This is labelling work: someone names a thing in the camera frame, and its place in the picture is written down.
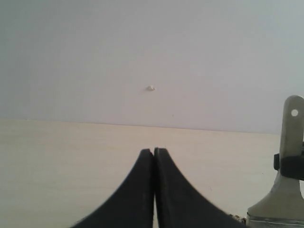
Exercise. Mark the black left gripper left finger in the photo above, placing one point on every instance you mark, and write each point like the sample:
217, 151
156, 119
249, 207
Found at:
132, 204

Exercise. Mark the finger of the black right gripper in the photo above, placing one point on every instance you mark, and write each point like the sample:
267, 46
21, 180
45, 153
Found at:
290, 167

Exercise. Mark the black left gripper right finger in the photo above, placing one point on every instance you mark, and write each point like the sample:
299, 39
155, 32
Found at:
179, 204

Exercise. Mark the white paint brush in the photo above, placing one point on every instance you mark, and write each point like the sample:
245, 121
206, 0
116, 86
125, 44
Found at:
283, 206

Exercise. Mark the brown beans and white crumbs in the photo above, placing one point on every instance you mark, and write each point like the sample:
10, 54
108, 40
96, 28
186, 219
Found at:
238, 218

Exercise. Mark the small white wall plug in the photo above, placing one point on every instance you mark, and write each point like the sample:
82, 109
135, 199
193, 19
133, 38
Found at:
150, 88

